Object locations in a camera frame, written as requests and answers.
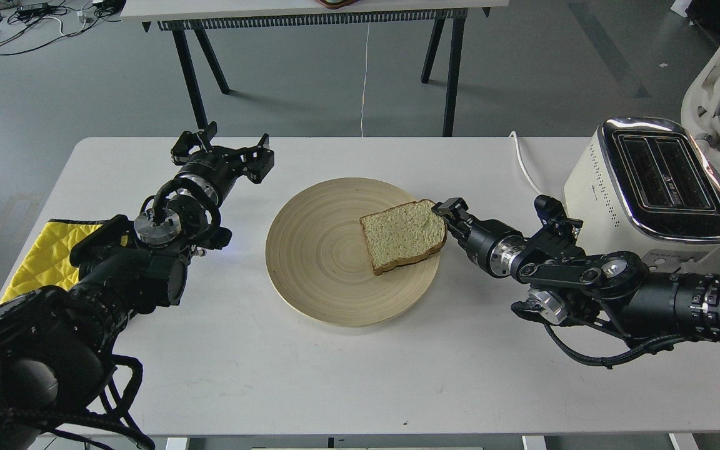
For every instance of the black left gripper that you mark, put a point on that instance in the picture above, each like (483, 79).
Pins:
(216, 169)

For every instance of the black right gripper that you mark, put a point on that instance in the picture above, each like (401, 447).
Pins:
(491, 244)

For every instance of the slice of bread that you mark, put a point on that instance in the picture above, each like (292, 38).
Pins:
(404, 234)

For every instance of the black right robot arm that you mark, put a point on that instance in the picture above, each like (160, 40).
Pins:
(616, 293)

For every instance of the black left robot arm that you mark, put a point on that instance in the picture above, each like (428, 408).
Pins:
(57, 364)

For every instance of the cream chrome toaster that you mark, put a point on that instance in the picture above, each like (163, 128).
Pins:
(643, 186)

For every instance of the round wooden plate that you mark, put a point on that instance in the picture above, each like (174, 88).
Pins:
(318, 260)

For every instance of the white table with black legs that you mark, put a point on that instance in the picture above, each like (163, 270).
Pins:
(312, 42)

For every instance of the brown object on back table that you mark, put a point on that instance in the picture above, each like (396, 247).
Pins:
(335, 4)

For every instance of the yellow quilted cloth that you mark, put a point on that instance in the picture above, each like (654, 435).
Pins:
(48, 261)

